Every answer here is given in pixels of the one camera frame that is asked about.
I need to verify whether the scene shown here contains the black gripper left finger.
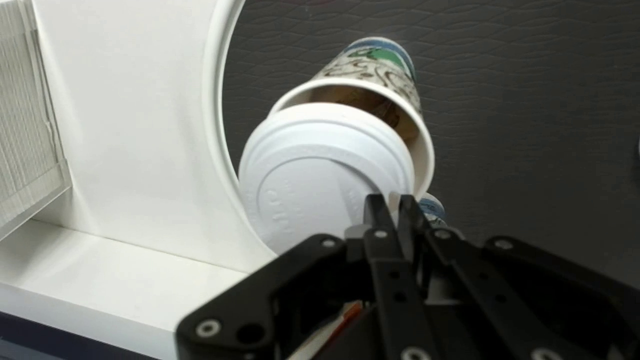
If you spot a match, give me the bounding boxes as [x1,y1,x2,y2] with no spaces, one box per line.
[175,195,443,360]

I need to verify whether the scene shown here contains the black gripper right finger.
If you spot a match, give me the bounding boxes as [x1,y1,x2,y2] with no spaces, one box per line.
[399,195,640,360]

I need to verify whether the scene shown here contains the white plastic cup lid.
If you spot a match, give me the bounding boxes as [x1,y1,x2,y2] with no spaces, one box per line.
[237,103,418,257]

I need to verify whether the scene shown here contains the round black tray white rim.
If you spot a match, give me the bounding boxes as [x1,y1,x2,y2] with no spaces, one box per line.
[202,0,640,288]

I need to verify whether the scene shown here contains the clear napkin holder white napkins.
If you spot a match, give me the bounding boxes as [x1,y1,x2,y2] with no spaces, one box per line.
[0,0,72,243]

